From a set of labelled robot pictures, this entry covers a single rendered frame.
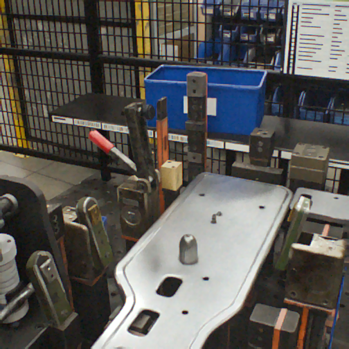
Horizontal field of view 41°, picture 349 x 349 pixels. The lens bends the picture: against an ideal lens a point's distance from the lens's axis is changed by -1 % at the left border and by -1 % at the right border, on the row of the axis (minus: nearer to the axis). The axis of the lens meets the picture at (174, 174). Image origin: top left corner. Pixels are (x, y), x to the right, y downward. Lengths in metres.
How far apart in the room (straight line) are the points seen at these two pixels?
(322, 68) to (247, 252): 0.64
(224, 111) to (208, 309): 0.63
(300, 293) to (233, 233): 0.16
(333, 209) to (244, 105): 0.37
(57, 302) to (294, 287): 0.39
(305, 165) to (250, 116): 0.22
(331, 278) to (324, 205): 0.23
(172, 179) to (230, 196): 0.13
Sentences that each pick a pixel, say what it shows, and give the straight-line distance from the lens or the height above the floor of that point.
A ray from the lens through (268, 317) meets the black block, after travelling 0.75.
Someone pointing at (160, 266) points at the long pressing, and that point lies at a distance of 0.82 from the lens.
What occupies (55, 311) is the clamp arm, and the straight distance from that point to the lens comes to 0.73.
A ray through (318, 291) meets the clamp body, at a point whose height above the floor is 0.96.
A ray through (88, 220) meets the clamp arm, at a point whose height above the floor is 1.08.
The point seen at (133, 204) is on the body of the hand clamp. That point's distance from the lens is 0.95.
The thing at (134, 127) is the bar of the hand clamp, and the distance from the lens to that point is 0.89.
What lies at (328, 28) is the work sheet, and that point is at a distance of 1.31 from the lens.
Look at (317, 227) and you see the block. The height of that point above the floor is 0.98.
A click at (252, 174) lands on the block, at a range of 1.14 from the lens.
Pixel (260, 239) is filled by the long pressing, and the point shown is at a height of 1.00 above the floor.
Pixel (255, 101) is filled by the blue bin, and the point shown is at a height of 1.12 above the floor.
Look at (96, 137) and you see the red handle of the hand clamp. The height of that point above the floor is 1.14.
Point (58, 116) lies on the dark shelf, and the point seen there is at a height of 1.02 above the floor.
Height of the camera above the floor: 1.50
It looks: 27 degrees down
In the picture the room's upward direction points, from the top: 1 degrees counter-clockwise
